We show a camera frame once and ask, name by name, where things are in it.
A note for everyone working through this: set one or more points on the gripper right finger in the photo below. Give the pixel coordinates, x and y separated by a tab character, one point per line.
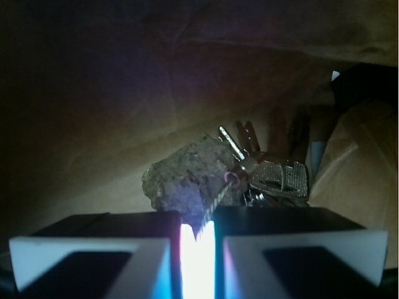
296	253

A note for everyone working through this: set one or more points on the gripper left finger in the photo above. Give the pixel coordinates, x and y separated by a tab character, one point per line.
100	256

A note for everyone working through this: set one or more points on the silver key bunch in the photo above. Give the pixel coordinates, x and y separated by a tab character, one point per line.
267	179

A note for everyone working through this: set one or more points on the brown rough rock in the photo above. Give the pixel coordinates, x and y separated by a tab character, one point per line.
189	179

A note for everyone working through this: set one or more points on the brown paper bag bin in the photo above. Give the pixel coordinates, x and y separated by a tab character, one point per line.
93	91

